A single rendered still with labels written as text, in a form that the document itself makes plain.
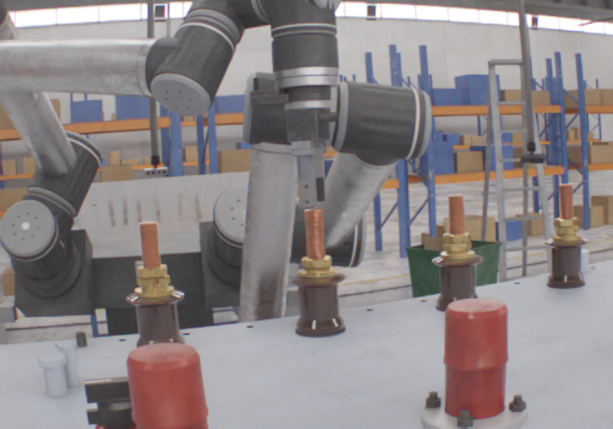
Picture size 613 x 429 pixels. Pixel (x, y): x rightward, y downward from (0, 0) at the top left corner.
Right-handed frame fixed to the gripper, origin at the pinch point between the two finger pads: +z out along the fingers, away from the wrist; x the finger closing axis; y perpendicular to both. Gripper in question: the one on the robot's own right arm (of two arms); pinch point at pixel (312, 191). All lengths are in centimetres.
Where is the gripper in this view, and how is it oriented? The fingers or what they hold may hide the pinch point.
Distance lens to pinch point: 112.1
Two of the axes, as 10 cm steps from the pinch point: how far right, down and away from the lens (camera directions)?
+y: 9.9, -0.4, -1.6
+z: 0.6, 10.0, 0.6
